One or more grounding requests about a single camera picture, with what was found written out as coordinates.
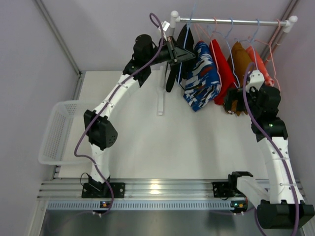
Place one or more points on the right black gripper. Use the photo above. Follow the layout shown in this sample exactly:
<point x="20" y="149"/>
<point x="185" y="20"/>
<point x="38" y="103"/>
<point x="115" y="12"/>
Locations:
<point x="234" y="99"/>

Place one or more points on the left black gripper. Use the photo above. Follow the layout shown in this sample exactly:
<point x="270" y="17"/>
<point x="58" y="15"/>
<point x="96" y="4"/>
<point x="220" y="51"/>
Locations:
<point x="173" y="50"/>

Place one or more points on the black trousers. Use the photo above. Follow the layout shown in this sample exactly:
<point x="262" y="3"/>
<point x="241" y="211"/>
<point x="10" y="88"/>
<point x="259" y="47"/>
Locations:
<point x="186" y="66"/>

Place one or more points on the light blue wire hanger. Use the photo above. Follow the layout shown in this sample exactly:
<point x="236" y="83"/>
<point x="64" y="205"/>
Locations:
<point x="186" y="54"/>

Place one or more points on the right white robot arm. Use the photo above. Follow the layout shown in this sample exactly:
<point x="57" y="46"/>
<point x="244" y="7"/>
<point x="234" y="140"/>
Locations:
<point x="282" y="206"/>

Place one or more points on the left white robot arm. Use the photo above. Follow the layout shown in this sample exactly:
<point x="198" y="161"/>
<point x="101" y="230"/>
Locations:
<point x="98" y="122"/>

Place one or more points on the empty pink hanger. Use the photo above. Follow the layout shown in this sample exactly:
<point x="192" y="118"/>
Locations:
<point x="271" y="51"/>

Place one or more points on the red garment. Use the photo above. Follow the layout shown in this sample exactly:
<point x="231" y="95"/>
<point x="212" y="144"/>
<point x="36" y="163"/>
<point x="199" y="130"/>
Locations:
<point x="228" y="80"/>

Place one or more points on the blue white patterned shorts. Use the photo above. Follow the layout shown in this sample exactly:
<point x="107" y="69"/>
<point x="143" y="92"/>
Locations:
<point x="203" y="83"/>

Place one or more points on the brown garment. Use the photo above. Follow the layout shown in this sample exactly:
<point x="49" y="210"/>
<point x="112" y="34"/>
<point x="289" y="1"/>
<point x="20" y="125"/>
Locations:
<point x="239" y="62"/>

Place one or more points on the coral orange garment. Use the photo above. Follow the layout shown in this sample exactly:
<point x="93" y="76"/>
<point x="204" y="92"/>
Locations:
<point x="261" y="67"/>

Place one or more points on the white plastic basket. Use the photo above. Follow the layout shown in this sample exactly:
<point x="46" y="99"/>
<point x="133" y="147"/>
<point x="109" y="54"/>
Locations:
<point x="64" y="129"/>

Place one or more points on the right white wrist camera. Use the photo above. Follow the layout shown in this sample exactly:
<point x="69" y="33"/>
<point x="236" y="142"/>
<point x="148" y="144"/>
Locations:
<point x="255" y="79"/>

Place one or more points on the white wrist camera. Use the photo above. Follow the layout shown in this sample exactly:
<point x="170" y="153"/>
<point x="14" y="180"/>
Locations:
<point x="255" y="79"/>
<point x="164" y="27"/>

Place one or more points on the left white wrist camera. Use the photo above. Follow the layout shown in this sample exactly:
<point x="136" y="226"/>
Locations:
<point x="164" y="27"/>

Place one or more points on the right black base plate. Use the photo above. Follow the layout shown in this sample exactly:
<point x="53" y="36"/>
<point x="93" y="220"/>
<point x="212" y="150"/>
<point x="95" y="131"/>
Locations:
<point x="225" y="190"/>

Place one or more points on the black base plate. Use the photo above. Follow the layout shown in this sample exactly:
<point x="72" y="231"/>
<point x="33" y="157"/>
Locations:
<point x="225" y="190"/>
<point x="115" y="189"/>

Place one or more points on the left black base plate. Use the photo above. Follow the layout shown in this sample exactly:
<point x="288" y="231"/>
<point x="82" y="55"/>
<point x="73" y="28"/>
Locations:
<point x="115" y="189"/>

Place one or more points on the aluminium mounting rail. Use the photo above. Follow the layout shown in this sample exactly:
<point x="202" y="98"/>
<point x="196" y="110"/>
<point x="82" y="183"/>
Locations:
<point x="135" y="189"/>

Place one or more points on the grey slotted cable duct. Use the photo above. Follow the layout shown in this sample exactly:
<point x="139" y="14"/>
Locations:
<point x="148" y="205"/>

